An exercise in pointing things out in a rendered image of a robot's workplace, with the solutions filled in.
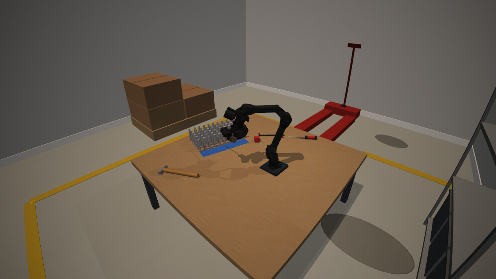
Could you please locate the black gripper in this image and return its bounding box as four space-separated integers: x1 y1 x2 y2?
220 121 248 139

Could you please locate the blue flat strip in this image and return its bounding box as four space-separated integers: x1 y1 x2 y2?
200 139 249 157

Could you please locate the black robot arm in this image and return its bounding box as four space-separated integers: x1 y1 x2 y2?
223 104 292 170

